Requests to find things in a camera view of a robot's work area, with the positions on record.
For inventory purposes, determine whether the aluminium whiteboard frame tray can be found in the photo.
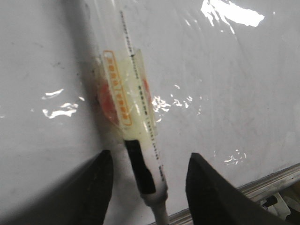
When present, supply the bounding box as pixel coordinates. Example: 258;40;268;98
169;164;300;225

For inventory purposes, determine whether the white clip with black knob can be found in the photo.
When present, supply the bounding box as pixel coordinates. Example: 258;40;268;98
259;193;291;220

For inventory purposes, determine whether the white marker with tape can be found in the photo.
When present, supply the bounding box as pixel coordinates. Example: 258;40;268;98
102;10;169;225

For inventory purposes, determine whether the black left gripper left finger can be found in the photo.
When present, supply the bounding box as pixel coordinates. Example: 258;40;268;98
0;150;113;225

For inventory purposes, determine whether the red magnet under tape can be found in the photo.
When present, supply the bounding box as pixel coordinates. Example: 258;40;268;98
97;78;153;126

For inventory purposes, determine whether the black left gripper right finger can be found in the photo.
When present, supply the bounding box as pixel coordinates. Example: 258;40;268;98
185;153;287;225

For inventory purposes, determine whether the white whiteboard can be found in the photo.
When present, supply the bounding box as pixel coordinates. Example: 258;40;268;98
0;0;300;225

